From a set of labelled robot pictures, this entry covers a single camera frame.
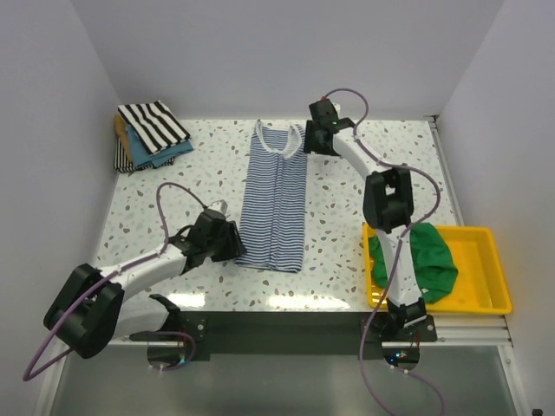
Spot blue white striped tank top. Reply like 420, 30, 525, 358
236, 120, 308, 273

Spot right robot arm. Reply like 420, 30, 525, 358
304, 98, 427, 341

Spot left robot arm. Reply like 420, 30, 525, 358
43, 208, 246, 359

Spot blue folded tank top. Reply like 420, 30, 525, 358
125, 125, 194, 169

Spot mustard folded tank top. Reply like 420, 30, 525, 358
114, 114, 133, 162

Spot green tank top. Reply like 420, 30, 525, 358
369, 222, 460, 304

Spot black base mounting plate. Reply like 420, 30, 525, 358
129, 311, 438, 364

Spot thin-striped black white folded top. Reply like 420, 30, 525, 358
114, 141, 156, 173

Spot black white wide-striped folded top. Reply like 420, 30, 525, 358
117, 101, 190, 155

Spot yellow plastic tray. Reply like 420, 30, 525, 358
361, 222, 514, 316

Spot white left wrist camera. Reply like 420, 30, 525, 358
209, 199, 228, 216

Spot aluminium frame rail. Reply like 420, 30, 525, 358
34, 114, 534, 416

